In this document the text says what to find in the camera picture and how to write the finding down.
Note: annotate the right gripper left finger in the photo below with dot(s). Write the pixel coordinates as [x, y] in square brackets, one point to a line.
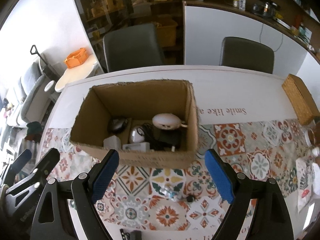
[88, 188]

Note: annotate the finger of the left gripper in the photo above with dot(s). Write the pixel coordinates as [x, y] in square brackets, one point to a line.
[10, 171]

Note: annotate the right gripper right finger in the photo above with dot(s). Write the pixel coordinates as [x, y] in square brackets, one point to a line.
[233, 187]

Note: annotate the white square charger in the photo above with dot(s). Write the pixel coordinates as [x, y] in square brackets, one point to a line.
[112, 143]

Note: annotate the black rectangular device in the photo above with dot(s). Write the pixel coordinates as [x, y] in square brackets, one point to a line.
[132, 235]

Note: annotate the black round cable hub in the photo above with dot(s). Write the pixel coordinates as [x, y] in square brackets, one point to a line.
[117, 125]

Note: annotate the silver egg-shaped device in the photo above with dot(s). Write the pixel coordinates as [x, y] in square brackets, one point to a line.
[137, 135]

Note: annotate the black power adapter with cable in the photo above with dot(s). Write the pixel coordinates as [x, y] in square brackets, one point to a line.
[160, 139]

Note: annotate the pink round night light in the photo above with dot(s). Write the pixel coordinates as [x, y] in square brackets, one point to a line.
[167, 121]

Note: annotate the small black round object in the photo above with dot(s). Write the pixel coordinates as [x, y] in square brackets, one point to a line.
[190, 198]

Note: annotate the patterned tile table runner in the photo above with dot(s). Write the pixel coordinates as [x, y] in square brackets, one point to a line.
[260, 150]

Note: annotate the small white blue figurine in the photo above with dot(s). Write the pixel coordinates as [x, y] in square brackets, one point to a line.
[170, 193]

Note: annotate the grey sofa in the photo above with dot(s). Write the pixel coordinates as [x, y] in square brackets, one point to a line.
[28, 99]

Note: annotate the floral fabric tissue pouch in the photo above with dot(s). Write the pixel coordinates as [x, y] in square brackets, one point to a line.
[305, 176]

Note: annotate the white smartphone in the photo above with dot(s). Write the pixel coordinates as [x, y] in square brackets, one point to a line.
[308, 216]

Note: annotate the brown cardboard box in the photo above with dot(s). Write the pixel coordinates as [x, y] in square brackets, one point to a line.
[138, 102]

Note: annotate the upright vacuum cleaner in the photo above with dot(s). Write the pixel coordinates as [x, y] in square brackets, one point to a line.
[45, 67]

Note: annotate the woven wicker box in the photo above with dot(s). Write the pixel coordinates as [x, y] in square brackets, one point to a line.
[301, 99]

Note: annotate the small round side table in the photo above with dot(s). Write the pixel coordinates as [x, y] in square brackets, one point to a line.
[89, 68]

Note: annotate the orange plastic basket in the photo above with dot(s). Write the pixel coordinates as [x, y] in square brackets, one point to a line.
[76, 58]

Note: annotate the right dark dining chair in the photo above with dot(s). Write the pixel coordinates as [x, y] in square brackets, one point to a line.
[243, 53]

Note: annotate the dark dining chair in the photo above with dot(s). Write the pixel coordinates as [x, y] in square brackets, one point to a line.
[132, 47]
[243, 53]

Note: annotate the left dark dining chair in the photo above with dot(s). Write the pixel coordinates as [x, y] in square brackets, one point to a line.
[132, 47]

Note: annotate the dark glass cabinet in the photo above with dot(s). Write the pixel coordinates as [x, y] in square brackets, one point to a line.
[100, 17]

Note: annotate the wooden wall shelf unit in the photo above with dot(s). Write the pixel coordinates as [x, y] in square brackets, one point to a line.
[291, 12]

